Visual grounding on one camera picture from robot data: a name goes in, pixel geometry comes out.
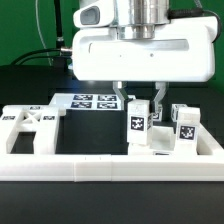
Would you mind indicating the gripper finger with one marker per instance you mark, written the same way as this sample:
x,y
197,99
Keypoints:
x,y
119,89
161,88

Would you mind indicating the white U-shaped fence frame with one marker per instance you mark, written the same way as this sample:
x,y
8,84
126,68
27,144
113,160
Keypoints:
x,y
208,165

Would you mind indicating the white tagged cube left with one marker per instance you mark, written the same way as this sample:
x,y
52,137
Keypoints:
x,y
157,116

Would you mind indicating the white chair back frame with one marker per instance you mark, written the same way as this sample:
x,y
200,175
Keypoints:
x,y
43,120

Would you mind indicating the white chair seat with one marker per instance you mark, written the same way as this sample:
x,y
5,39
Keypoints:
x,y
163,143

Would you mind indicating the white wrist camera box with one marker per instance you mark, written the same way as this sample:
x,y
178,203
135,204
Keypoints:
x,y
98,14

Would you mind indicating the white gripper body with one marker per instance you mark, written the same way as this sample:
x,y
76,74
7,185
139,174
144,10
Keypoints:
x,y
181,51

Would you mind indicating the white tagged cube right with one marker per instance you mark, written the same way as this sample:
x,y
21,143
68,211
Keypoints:
x,y
174,111

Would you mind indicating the white marker base sheet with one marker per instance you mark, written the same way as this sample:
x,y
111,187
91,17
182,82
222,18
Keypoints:
x,y
102,102

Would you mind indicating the white tagged cube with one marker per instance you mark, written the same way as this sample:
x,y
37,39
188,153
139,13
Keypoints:
x,y
174,111
157,116

